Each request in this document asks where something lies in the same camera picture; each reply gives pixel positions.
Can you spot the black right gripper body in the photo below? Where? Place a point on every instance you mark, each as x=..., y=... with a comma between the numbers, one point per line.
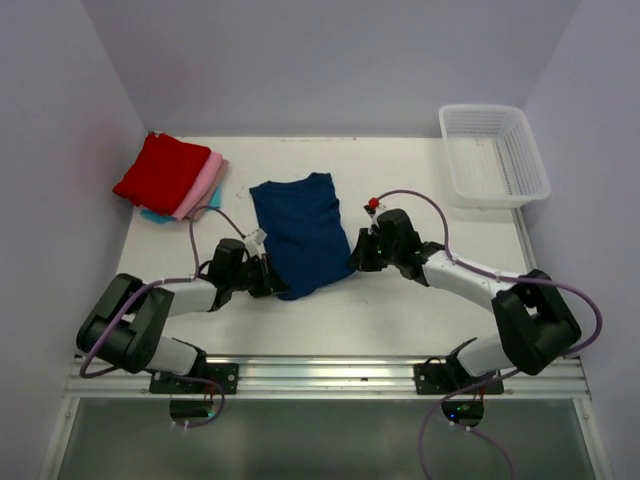
x=375, y=254

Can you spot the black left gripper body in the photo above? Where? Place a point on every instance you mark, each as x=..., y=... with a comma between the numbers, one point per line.
x=252, y=275

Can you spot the dark blue t shirt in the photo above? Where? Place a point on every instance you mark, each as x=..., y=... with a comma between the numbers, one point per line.
x=305, y=239

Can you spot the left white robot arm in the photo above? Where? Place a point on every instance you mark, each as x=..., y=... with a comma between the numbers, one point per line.
x=125, y=328

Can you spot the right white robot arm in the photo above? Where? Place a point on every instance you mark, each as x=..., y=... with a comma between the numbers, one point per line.
x=514, y=344

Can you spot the beige folded t shirt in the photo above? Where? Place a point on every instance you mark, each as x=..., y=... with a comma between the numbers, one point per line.
x=197, y=211

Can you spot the turquoise folded t shirt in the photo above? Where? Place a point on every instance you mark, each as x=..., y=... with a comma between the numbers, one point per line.
x=213, y=200

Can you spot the pink folded t shirt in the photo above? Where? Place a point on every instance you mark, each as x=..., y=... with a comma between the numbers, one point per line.
x=201, y=185

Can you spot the red folded t shirt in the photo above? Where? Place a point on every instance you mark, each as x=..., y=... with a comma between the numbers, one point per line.
x=163, y=173

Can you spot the white plastic basket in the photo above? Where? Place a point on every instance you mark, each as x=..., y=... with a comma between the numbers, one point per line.
x=492, y=156

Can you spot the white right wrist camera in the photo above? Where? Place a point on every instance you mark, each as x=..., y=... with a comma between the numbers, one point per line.
x=374, y=208

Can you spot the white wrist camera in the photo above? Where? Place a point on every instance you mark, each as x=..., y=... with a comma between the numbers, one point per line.
x=256, y=238
x=374, y=208

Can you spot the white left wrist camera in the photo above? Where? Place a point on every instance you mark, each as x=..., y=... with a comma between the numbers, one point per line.
x=256, y=238

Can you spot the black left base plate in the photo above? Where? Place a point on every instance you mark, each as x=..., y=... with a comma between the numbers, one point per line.
x=204, y=378

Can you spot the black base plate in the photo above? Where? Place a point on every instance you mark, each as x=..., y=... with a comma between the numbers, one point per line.
x=436, y=378
x=204, y=378

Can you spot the aluminium front rail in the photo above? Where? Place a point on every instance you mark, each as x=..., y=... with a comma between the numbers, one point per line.
x=335, y=378

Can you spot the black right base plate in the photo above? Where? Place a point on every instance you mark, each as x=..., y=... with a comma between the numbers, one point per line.
x=436, y=378

